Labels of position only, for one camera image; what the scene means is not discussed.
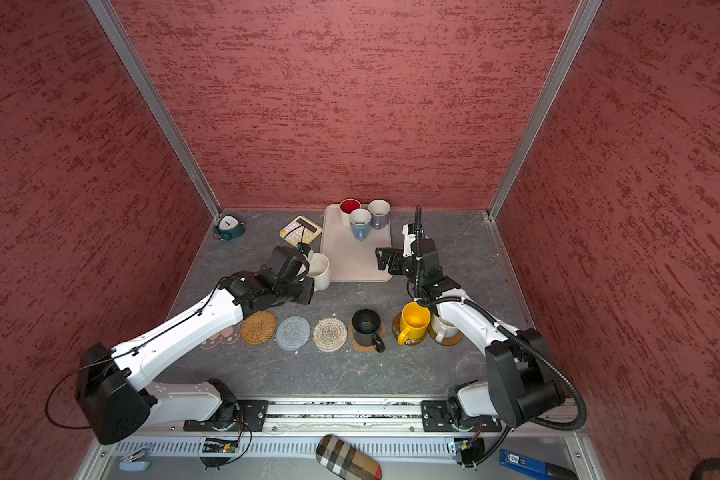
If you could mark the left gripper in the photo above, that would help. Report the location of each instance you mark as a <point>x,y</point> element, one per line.
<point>305,297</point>

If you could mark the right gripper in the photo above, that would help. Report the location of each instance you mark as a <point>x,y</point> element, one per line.
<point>383,260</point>

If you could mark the blue mug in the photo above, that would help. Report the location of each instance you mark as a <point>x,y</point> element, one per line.
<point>360,223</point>

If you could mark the grey knitted coaster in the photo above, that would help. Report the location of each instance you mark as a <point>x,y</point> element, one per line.
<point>293,333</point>

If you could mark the lilac mug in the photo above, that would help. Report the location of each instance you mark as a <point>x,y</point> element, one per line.
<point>380,213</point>

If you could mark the multicolour woven coaster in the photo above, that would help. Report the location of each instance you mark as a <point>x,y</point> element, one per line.
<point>330,334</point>

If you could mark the woven rattan coaster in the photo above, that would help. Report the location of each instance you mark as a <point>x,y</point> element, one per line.
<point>258,328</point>

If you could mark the red inside mug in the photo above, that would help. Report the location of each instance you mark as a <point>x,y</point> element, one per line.
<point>346,208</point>

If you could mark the black mug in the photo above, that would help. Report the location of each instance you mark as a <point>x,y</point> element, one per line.
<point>366,328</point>

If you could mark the yellow mug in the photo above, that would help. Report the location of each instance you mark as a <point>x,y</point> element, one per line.
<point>415,320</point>

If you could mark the dark brown glossy coaster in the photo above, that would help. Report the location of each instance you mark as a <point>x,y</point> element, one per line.
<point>397,330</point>

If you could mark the paw shaped cork coaster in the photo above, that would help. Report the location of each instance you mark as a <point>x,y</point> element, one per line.
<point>357,347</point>

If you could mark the pink flower coaster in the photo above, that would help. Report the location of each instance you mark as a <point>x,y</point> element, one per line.
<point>227,336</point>

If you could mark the white speckled mug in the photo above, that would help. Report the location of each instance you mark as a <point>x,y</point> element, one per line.
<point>442,327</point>

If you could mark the brown round coaster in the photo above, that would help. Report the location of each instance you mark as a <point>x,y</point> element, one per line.
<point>446,341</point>

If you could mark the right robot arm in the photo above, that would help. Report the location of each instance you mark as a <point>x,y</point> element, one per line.
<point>519,387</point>

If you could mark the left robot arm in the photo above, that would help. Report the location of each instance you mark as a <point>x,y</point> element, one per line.
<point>116,388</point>

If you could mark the beige serving tray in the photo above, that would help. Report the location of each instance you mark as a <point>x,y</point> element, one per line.
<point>351,260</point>

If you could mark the yellow calculator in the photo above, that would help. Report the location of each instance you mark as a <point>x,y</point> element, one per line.
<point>301,230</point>

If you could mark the teal kitchen timer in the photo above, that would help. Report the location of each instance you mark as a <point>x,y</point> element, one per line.
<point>228,228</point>

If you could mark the plaid glasses case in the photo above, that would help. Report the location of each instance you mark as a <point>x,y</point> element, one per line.
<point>345,461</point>

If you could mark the small stapler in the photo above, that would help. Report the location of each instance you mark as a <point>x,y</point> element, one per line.
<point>136,461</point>

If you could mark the blue tool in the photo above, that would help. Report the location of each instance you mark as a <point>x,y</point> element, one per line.
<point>533,468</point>

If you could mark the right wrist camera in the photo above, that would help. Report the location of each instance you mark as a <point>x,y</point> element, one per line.
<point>417,244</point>

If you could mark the aluminium front rail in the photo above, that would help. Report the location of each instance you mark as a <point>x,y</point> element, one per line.
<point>336,414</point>

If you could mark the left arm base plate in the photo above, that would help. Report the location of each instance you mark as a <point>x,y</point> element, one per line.
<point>229,419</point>

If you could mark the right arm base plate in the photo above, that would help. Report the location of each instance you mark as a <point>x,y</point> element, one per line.
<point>448,416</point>

